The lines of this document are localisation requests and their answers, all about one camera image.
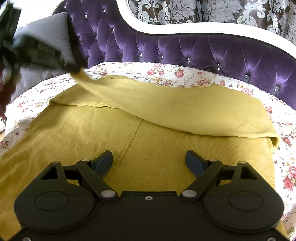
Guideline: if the mustard yellow knit sweater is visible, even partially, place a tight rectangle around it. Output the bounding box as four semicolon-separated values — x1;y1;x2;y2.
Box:
1;73;280;240

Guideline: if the grey satin pillow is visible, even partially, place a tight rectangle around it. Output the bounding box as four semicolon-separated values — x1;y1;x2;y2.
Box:
11;12;78;101

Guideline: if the purple tufted white-framed headboard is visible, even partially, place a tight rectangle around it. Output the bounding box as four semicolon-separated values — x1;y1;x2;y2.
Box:
55;1;295;107

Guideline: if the grey damask curtain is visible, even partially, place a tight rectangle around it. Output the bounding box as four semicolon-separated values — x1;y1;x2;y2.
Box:
128;0;295;44

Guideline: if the floral quilted bedspread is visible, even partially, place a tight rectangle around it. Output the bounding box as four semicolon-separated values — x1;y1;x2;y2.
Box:
1;62;295;240

